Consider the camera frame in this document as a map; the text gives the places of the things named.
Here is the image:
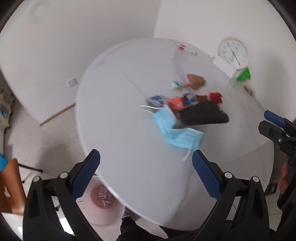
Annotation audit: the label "white crumpled tissue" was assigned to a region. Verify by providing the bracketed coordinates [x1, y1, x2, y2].
[4, 186, 11, 198]

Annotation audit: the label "blue plastic bin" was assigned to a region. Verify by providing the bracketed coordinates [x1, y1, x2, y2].
[0, 154, 8, 171]

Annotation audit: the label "blue face mask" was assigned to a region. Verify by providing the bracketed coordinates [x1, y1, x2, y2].
[140, 104, 176, 134]
[164, 128, 204, 161]

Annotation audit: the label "green plastic bag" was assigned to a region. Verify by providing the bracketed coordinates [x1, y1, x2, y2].
[236, 67, 251, 82]

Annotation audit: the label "person's right hand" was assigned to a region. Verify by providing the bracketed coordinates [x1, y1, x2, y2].
[279, 163, 288, 194]

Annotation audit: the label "red packet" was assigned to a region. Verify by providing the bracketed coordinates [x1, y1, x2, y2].
[167, 96, 185, 113]

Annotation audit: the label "teal wrapper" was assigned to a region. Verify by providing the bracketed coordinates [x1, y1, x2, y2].
[171, 81, 184, 90]

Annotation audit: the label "white pink trash basket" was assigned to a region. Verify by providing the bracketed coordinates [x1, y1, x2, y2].
[76, 176, 125, 227]

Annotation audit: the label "brown leather chair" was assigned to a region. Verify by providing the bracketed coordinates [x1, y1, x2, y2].
[0, 159, 27, 216]

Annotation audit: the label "black foam mesh sheet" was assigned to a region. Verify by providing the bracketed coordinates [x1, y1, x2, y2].
[180, 101, 229, 126]

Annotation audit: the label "clear plastic bottle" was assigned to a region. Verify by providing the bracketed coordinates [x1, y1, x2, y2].
[172, 115, 187, 129]

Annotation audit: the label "white wall socket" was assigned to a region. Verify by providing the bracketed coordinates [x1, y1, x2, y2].
[66, 78, 77, 88]

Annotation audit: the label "small brown wrapper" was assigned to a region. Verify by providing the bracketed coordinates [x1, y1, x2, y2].
[196, 95, 208, 103]

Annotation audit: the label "person's black trouser legs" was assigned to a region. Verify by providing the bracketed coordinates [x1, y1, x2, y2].
[116, 216, 196, 241]

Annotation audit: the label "round white wall clock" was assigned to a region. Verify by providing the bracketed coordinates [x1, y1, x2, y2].
[218, 38, 249, 70]

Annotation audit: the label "red paper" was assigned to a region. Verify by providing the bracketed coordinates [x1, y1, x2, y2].
[209, 92, 223, 104]

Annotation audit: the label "printed paper ball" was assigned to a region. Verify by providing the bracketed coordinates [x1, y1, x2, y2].
[183, 93, 198, 106]

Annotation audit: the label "clear snack wrapper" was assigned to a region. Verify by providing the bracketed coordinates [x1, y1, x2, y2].
[242, 83, 254, 96]

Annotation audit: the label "brown cardboard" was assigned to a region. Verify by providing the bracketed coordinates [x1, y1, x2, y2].
[185, 74, 206, 90]

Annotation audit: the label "cream storage cart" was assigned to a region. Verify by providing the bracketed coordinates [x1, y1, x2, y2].
[0, 87, 15, 133]

